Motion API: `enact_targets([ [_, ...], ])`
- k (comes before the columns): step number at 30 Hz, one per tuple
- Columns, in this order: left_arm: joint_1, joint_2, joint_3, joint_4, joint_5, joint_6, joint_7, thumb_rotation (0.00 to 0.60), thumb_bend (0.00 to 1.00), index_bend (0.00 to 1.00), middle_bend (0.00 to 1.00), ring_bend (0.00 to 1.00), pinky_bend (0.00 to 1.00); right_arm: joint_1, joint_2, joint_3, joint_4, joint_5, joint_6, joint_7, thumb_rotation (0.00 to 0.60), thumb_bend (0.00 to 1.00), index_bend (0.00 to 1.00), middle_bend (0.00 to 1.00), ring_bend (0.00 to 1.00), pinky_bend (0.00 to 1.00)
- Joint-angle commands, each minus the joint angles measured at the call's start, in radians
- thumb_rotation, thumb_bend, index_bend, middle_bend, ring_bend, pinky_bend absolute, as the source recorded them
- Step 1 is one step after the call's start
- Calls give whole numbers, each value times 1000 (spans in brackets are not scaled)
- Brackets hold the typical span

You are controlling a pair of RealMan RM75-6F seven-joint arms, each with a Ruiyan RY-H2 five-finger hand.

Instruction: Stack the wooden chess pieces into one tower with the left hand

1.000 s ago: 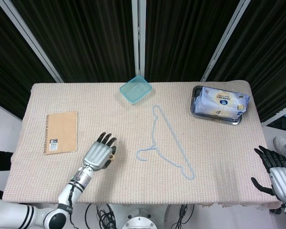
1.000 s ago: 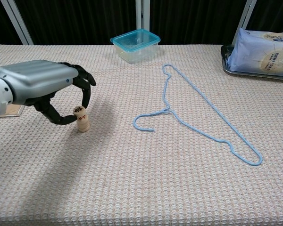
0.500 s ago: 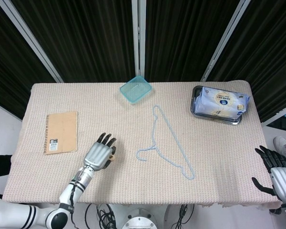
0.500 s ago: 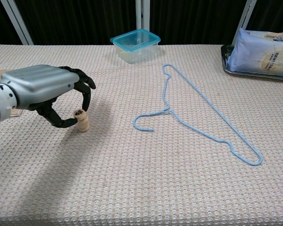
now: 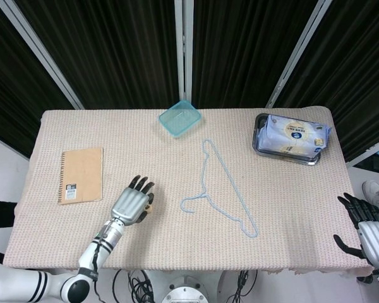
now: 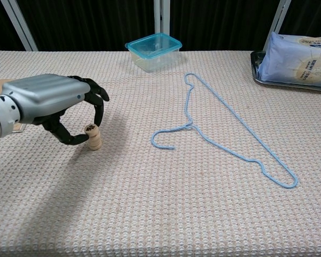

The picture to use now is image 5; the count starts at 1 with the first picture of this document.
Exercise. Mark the beige woven tablecloth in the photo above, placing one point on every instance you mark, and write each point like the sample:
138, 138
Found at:
208, 252

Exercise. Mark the clear plastic box teal lid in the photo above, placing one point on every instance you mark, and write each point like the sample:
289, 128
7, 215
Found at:
180, 118

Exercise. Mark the person's black clothing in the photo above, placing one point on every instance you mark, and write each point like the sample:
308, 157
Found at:
0, 211

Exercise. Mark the grey metal frame post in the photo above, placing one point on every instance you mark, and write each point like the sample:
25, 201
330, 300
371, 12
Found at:
183, 47
41, 55
298, 50

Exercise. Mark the black curtain panel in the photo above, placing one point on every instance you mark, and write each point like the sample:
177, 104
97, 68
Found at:
360, 63
113, 47
246, 47
6, 79

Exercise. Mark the silver white robot base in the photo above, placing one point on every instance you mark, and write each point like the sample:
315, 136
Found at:
184, 293

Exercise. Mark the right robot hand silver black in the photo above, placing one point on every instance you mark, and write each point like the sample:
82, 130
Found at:
377, 244

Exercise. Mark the wooden button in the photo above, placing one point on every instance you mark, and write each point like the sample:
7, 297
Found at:
149, 208

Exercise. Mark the brown spiral notebook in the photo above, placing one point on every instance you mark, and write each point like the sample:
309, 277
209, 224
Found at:
82, 173

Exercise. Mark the dark metal tray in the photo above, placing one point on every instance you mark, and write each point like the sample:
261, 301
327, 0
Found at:
303, 160

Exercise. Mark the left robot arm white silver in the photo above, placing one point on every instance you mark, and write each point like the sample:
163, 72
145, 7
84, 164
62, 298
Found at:
91, 252

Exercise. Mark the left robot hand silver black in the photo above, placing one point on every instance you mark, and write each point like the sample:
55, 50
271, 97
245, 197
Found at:
129, 206

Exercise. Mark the grey floor rail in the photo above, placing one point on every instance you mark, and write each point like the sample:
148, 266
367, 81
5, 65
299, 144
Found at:
360, 156

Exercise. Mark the blue tissue pack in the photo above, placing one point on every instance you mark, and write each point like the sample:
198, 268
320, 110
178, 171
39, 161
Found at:
293, 135

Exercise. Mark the white shoe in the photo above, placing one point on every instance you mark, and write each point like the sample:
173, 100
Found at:
370, 188

